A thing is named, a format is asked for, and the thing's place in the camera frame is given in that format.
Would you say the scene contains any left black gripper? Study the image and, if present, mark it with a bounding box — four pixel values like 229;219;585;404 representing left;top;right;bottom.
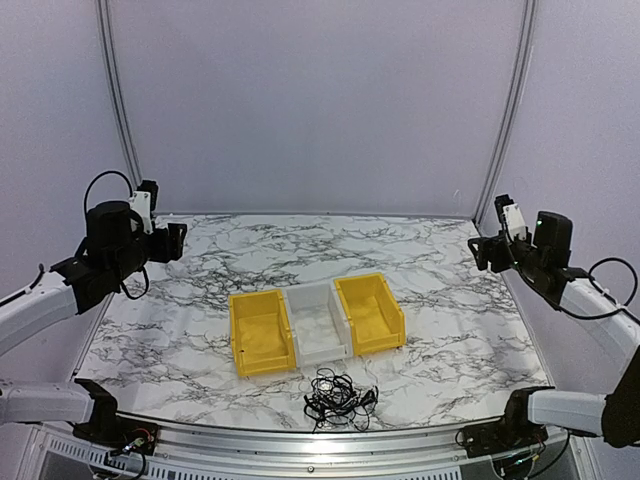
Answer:
108;222;186;284

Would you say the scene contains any right aluminium corner post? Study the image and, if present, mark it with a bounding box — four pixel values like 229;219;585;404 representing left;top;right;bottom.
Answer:
472;0;539;227

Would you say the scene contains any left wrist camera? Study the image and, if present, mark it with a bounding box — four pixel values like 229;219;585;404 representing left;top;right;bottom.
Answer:
128;180;159;235

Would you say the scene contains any right arm black hose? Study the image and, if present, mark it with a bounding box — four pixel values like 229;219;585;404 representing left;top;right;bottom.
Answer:
559;256;640;321

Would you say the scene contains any arm black hose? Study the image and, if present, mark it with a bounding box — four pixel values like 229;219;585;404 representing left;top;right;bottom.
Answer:
559;256;640;321
82;170;151;301

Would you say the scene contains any aluminium front rail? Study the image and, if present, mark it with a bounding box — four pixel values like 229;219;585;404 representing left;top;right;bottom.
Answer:
29;419;591;480

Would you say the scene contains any left yellow plastic bin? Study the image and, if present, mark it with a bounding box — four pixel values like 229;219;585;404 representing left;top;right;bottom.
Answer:
229;289;297;377

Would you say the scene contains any white translucent plastic bin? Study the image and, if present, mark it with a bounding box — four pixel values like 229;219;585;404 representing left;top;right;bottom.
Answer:
282;282;353;368

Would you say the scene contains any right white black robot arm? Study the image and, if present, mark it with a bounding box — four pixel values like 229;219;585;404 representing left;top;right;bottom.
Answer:
467;203;639;448

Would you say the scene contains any aluminium corner post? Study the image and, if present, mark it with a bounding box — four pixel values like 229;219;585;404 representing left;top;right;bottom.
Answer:
95;0;143;186
472;0;539;227

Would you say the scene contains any right yellow plastic bin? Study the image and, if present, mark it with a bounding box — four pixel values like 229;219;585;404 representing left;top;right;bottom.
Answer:
334;273;406;356

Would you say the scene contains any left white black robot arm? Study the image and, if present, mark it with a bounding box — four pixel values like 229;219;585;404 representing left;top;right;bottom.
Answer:
1;198;187;445

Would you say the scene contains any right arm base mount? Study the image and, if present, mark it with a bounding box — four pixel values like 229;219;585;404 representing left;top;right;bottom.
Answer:
456;387;549;458

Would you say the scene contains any left aluminium corner post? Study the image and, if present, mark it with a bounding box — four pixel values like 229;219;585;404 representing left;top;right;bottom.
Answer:
95;0;143;186

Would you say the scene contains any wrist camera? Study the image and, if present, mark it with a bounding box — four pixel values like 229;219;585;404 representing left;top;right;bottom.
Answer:
494;194;530;242
128;180;159;235

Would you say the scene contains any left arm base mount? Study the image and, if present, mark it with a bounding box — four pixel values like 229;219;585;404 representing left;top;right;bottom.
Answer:
71;379;159;455

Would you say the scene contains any black cable bundle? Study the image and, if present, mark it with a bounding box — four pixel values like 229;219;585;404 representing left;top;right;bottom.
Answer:
302;366;380;434

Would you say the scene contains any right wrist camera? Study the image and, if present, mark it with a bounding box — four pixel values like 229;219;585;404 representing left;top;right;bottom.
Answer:
494;194;530;242

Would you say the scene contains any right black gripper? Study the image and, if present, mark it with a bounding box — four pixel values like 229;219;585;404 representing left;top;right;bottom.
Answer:
468;230;546;280

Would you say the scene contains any left arm black hose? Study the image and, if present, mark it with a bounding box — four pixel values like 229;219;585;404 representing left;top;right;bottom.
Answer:
82;170;151;301

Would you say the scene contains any yellow plastic bin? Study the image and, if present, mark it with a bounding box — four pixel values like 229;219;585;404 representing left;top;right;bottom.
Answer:
334;273;406;356
229;289;297;377

